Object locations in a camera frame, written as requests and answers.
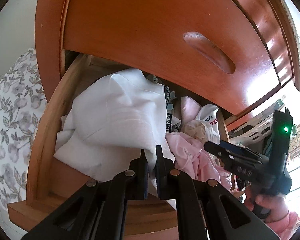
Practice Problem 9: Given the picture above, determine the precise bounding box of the floral purple bedsheet mattress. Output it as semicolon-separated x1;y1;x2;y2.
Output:
0;48;47;209

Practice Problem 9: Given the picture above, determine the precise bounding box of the open lower wooden drawer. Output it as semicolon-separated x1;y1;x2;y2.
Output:
7;53;239;240

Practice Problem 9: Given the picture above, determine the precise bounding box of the person's right hand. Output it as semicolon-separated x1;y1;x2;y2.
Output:
244;186;289;223

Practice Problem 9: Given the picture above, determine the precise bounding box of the white folded garment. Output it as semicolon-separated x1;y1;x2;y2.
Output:
54;68;174;194

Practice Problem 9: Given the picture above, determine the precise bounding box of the pink garment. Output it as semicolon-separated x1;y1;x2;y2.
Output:
166;96;233;191

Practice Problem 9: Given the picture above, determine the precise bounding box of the black white printed band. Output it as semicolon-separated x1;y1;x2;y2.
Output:
164;85;181;133

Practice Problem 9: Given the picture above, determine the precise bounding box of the cream lace garment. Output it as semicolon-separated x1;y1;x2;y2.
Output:
181;120;206;140

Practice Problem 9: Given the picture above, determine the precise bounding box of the pink sleeve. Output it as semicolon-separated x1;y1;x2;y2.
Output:
266;212;300;240

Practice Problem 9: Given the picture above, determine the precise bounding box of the white sock red lettering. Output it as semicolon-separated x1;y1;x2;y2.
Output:
194;104;221;144

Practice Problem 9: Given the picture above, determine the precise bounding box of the closed upper wooden drawer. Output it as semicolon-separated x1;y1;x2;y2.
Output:
64;0;293;115

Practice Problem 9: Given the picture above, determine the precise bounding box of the wooden nightstand cabinet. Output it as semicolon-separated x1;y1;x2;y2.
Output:
35;0;300;129

